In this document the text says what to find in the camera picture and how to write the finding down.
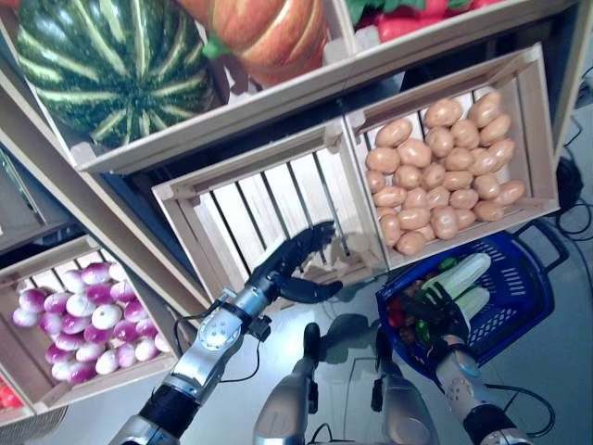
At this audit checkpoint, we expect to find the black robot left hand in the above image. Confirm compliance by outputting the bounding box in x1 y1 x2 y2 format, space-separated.
252 220 344 305

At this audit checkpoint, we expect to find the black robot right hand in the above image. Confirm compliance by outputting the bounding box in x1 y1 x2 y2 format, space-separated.
397 275 469 347

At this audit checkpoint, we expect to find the green white napa cabbage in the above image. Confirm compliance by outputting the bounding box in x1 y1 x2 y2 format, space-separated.
456 285 490 321
437 252 492 298

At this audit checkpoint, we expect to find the blue plastic shopping basket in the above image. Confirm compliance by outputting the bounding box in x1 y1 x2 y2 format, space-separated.
374 220 569 390

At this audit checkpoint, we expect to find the grey ribbed basket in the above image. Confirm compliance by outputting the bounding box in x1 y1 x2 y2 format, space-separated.
0 405 69 445

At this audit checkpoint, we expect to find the silver robot right leg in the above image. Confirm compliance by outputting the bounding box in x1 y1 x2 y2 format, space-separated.
372 326 439 445

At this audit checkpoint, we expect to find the light wooden crate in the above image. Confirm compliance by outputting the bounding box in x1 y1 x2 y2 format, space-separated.
345 41 561 273
0 234 180 413
0 0 358 175
151 121 388 307
333 0 580 57

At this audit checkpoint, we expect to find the orange ribbed pumpkin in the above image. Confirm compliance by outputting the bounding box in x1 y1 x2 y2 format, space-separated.
178 0 328 87

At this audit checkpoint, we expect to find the wooden display shelf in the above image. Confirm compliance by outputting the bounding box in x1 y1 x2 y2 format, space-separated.
0 0 593 325
0 138 94 261

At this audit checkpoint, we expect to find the green striped pumpkin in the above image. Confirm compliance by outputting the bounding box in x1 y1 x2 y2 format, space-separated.
16 0 217 147

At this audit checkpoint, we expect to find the red orange carrot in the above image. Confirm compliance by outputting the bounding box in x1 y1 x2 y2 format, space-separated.
377 12 446 42

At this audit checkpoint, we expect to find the black cable coil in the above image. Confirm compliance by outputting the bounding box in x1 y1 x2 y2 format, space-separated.
554 156 586 208

